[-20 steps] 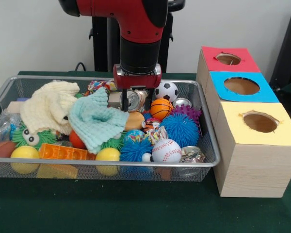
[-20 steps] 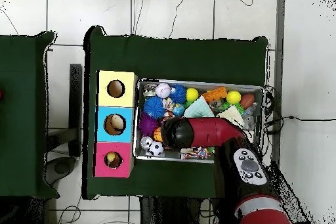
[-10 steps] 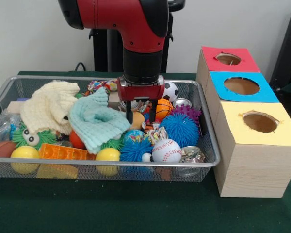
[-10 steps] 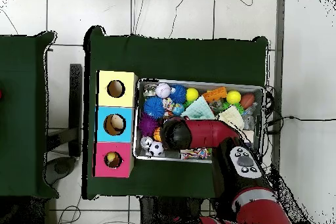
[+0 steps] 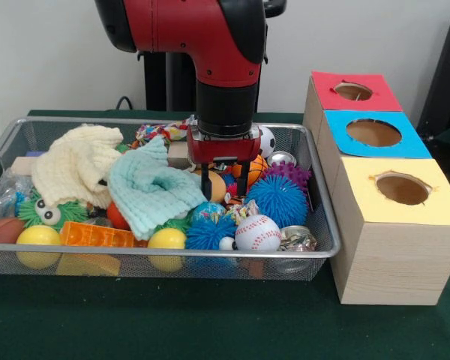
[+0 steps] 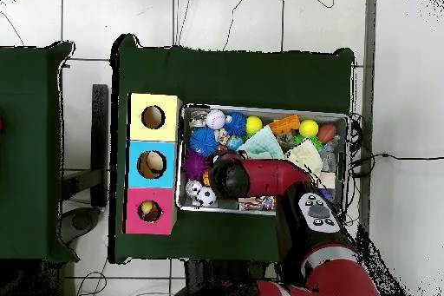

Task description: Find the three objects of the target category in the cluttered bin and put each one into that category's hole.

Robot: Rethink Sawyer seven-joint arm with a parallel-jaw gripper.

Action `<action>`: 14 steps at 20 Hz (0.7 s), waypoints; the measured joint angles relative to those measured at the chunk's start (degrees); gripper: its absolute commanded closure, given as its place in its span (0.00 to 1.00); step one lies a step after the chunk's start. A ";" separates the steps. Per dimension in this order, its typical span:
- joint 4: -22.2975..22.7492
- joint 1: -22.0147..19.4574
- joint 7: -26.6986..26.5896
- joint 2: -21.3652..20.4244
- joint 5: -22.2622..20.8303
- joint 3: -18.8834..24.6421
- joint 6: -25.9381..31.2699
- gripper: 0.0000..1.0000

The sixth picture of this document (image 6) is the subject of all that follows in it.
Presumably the mint green cloth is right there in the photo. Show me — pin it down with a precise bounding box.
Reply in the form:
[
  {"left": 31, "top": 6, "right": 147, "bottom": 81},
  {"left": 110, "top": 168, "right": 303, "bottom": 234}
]
[{"left": 237, "top": 124, "right": 285, "bottom": 161}]

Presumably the orange plastic toy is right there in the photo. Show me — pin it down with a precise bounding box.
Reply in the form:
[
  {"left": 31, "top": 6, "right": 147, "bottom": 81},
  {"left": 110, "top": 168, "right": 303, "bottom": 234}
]
[{"left": 268, "top": 114, "right": 301, "bottom": 136}]

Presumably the cream cloth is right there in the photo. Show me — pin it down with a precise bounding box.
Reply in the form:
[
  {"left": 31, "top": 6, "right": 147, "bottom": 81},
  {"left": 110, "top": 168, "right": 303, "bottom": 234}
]
[{"left": 285, "top": 138, "right": 324, "bottom": 177}]

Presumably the shallow metal mesh bin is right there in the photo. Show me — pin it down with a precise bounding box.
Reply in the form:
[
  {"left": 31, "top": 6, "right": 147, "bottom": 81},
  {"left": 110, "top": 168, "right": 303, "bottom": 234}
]
[{"left": 176, "top": 102, "right": 350, "bottom": 217}]

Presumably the wooden box with three holes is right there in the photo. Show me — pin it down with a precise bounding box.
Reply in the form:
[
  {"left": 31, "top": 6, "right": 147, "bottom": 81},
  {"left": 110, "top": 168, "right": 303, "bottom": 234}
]
[{"left": 122, "top": 92, "right": 184, "bottom": 236}]

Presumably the blue spiky ball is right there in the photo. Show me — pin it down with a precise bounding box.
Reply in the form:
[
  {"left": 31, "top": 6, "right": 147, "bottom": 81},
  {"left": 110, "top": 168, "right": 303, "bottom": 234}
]
[{"left": 188, "top": 126, "right": 220, "bottom": 158}]

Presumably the white baseball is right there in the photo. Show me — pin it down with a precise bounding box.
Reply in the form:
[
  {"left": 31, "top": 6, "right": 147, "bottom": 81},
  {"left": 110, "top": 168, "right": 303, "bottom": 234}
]
[{"left": 205, "top": 109, "right": 226, "bottom": 130}]

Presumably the purple spiky toy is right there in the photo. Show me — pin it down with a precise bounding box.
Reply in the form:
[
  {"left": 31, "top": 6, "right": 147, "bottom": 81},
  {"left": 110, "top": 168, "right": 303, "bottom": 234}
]
[{"left": 182, "top": 149, "right": 211, "bottom": 181}]

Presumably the yellow smiley ball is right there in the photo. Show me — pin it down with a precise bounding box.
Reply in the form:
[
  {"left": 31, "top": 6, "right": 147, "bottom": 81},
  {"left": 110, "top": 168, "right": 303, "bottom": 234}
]
[{"left": 245, "top": 115, "right": 264, "bottom": 135}]

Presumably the small soccer ball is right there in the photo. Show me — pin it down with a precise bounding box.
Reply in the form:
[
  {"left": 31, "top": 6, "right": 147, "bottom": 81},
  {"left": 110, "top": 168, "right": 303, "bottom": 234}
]
[{"left": 195, "top": 186, "right": 218, "bottom": 207}]

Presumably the dark green tablecloth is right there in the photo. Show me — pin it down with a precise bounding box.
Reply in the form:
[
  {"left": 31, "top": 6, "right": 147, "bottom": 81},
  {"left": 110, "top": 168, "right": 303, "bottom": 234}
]
[
  {"left": 109, "top": 33, "right": 356, "bottom": 265},
  {"left": 0, "top": 41, "right": 80, "bottom": 263}
]

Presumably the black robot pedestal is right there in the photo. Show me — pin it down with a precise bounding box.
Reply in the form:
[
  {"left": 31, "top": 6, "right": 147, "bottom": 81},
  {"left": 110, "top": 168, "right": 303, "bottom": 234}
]
[{"left": 183, "top": 259, "right": 278, "bottom": 296}]

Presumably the black power cable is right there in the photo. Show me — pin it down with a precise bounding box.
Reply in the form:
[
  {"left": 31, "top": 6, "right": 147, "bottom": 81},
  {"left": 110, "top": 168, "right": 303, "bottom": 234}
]
[{"left": 349, "top": 151, "right": 444, "bottom": 177}]

